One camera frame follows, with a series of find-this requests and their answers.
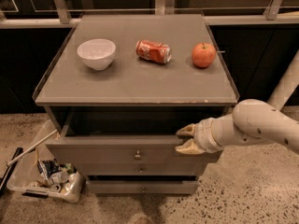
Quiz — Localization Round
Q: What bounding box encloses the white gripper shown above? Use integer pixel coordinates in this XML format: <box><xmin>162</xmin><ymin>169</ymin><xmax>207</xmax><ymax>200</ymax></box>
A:
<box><xmin>175</xmin><ymin>118</ymin><xmax>223</xmax><ymax>155</ymax></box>

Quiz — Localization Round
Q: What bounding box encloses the grey top drawer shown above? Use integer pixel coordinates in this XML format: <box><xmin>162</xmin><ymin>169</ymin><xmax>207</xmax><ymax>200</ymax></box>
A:
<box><xmin>47</xmin><ymin>106</ymin><xmax>222</xmax><ymax>176</ymax></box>

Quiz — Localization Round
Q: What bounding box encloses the grey drawer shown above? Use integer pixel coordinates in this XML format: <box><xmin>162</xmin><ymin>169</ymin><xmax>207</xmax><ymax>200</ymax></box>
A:
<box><xmin>86</xmin><ymin>180</ymin><xmax>198</xmax><ymax>195</ymax></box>
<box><xmin>136</xmin><ymin>163</ymin><xmax>208</xmax><ymax>177</ymax></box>
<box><xmin>47</xmin><ymin>106</ymin><xmax>222</xmax><ymax>176</ymax></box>

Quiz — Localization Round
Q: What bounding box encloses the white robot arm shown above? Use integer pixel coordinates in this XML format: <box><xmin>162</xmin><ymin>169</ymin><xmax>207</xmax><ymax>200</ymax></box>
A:
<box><xmin>176</xmin><ymin>51</ymin><xmax>299</xmax><ymax>155</ymax></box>

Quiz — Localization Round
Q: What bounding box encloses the grey bottom drawer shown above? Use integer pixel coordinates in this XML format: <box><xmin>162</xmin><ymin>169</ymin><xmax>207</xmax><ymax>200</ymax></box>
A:
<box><xmin>86</xmin><ymin>180</ymin><xmax>198</xmax><ymax>195</ymax></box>

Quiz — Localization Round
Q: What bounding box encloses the grey middle drawer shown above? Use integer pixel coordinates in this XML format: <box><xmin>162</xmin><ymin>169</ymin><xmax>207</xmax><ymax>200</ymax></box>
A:
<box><xmin>136</xmin><ymin>163</ymin><xmax>208</xmax><ymax>177</ymax></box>

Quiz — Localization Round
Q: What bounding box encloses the grey drawer cabinet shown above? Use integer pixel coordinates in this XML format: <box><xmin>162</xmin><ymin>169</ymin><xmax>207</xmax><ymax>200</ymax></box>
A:
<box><xmin>34</xmin><ymin>14</ymin><xmax>238</xmax><ymax>182</ymax></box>

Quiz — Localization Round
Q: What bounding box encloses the red apple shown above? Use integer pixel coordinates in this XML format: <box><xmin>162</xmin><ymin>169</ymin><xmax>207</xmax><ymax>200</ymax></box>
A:
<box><xmin>192</xmin><ymin>43</ymin><xmax>216</xmax><ymax>68</ymax></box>

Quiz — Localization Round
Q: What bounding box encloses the crushed red soda can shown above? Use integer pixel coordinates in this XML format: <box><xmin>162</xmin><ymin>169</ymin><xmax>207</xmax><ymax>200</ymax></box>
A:
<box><xmin>135</xmin><ymin>40</ymin><xmax>172</xmax><ymax>64</ymax></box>

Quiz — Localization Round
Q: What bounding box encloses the white ceramic bowl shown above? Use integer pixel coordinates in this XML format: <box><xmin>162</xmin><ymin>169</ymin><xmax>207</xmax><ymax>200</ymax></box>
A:
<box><xmin>77</xmin><ymin>38</ymin><xmax>116</xmax><ymax>70</ymax></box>

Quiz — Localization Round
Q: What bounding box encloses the silver can in bin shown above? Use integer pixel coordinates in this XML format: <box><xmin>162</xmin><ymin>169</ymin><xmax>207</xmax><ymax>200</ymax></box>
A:
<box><xmin>50</xmin><ymin>171</ymin><xmax>69</xmax><ymax>184</ymax></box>

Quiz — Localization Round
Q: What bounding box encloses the metal window railing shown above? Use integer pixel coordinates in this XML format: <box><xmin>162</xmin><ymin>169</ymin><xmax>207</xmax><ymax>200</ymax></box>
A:
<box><xmin>0</xmin><ymin>0</ymin><xmax>299</xmax><ymax>28</ymax></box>

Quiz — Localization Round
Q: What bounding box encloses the crumpled black snack bag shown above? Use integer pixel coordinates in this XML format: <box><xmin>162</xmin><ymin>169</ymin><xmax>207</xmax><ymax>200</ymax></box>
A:
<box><xmin>37</xmin><ymin>160</ymin><xmax>61</xmax><ymax>180</ymax></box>

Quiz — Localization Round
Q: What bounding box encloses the clear plastic trash bin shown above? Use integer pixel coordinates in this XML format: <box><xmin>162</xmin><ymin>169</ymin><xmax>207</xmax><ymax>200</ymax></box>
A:
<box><xmin>7</xmin><ymin>120</ymin><xmax>84</xmax><ymax>203</ymax></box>

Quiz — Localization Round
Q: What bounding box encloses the grey metal rod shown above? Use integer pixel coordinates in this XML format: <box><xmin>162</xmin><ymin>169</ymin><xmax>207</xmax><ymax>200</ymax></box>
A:
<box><xmin>7</xmin><ymin>130</ymin><xmax>57</xmax><ymax>167</ymax></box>

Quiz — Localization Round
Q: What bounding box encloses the black flat bar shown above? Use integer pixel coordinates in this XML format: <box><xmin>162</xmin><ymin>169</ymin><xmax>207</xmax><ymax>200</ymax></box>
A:
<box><xmin>0</xmin><ymin>147</ymin><xmax>23</xmax><ymax>196</ymax></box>

